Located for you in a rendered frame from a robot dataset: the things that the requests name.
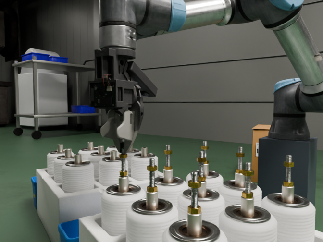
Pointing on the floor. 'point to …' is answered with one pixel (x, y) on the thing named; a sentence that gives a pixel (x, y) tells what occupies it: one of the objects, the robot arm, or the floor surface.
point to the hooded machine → (43, 95)
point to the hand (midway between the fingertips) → (125, 146)
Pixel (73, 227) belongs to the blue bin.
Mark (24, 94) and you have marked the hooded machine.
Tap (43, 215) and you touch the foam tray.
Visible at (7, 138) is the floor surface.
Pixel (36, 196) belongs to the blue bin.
